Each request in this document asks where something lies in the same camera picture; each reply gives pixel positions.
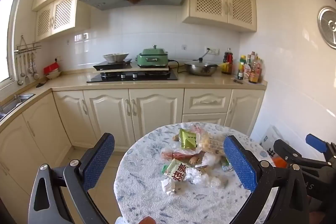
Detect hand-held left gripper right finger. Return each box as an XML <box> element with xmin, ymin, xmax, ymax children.
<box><xmin>223</xmin><ymin>135</ymin><xmax>311</xmax><ymax>224</ymax></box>

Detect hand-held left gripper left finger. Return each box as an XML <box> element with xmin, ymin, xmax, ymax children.
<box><xmin>28</xmin><ymin>133</ymin><xmax>115</xmax><ymax>224</ymax></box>

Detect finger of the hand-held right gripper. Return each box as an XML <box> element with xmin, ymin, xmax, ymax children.
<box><xmin>306</xmin><ymin>134</ymin><xmax>336</xmax><ymax>161</ymax></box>
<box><xmin>273</xmin><ymin>139</ymin><xmax>332</xmax><ymax>166</ymax></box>

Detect white plastic bag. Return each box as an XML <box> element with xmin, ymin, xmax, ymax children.
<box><xmin>202</xmin><ymin>153</ymin><xmax>221</xmax><ymax>167</ymax></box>

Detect sausage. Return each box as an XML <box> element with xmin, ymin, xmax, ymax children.
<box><xmin>161</xmin><ymin>149</ymin><xmax>205</xmax><ymax>161</ymax></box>

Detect small green packet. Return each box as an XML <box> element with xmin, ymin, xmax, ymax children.
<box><xmin>221</xmin><ymin>158</ymin><xmax>234</xmax><ymax>172</ymax></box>

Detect orange plastic bag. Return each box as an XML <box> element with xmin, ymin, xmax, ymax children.
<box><xmin>272</xmin><ymin>157</ymin><xmax>287</xmax><ymax>168</ymax></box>

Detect white printed rice sack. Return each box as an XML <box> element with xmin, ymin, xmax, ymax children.
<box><xmin>260</xmin><ymin>125</ymin><xmax>284</xmax><ymax>159</ymax></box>

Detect crumpled clear plastic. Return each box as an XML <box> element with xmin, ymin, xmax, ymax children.
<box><xmin>206</xmin><ymin>176</ymin><xmax>221</xmax><ymax>188</ymax></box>

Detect clear plastic snack bag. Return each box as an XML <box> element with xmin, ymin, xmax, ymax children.
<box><xmin>190</xmin><ymin>123</ymin><xmax>226</xmax><ymax>155</ymax></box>

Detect cream base cabinets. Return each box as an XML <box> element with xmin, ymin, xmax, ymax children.
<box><xmin>0</xmin><ymin>70</ymin><xmax>268</xmax><ymax>224</ymax></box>

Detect round table with floral cloth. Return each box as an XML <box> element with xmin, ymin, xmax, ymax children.
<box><xmin>113</xmin><ymin>122</ymin><xmax>265</xmax><ymax>224</ymax></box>

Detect cream plain drawer front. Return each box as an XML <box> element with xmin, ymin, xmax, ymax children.
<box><xmin>182</xmin><ymin>113</ymin><xmax>227</xmax><ymax>126</ymax></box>

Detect green white red snack packet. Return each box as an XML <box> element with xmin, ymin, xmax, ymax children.
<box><xmin>163</xmin><ymin>158</ymin><xmax>189</xmax><ymax>182</ymax></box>

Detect cream carved drawer front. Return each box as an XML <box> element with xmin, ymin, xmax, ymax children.
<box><xmin>184</xmin><ymin>89</ymin><xmax>232</xmax><ymax>114</ymax></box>

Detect row of condiment bottles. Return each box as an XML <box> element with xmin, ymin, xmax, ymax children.
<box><xmin>237</xmin><ymin>51</ymin><xmax>263</xmax><ymax>84</ymax></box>

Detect black glass gas stove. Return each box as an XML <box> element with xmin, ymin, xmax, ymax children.
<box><xmin>87</xmin><ymin>68</ymin><xmax>179</xmax><ymax>83</ymax></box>

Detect black induction cooker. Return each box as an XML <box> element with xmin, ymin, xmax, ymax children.
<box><xmin>93</xmin><ymin>58</ymin><xmax>132</xmax><ymax>71</ymax></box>

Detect beige board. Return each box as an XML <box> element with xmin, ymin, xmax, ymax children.
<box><xmin>101</xmin><ymin>65</ymin><xmax>171</xmax><ymax>74</ymax></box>

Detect large dark sauce bottle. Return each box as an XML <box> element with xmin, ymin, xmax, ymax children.
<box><xmin>221</xmin><ymin>48</ymin><xmax>234</xmax><ymax>75</ymax></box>

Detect steel sink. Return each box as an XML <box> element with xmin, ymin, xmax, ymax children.
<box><xmin>0</xmin><ymin>93</ymin><xmax>36</xmax><ymax>119</ymax></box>

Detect grey white bowl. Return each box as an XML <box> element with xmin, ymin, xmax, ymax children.
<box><xmin>102</xmin><ymin>53</ymin><xmax>130</xmax><ymax>63</ymax></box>

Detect steel wok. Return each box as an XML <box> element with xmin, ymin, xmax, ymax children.
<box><xmin>184</xmin><ymin>57</ymin><xmax>219</xmax><ymax>76</ymax></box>

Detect red container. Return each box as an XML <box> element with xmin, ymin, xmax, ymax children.
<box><xmin>43</xmin><ymin>63</ymin><xmax>60</xmax><ymax>75</ymax></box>

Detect green electric cooking pot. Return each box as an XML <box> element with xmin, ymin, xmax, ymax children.
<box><xmin>136</xmin><ymin>45</ymin><xmax>171</xmax><ymax>69</ymax></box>

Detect window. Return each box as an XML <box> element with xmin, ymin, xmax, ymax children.
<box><xmin>0</xmin><ymin>0</ymin><xmax>21</xmax><ymax>84</ymax></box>

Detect round silver wall disc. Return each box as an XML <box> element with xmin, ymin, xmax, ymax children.
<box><xmin>317</xmin><ymin>6</ymin><xmax>336</xmax><ymax>49</ymax></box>

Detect cream lattice-door wall cabinet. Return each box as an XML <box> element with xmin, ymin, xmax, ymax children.
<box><xmin>35</xmin><ymin>0</ymin><xmax>91</xmax><ymax>42</ymax></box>
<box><xmin>182</xmin><ymin>0</ymin><xmax>257</xmax><ymax>31</ymax></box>

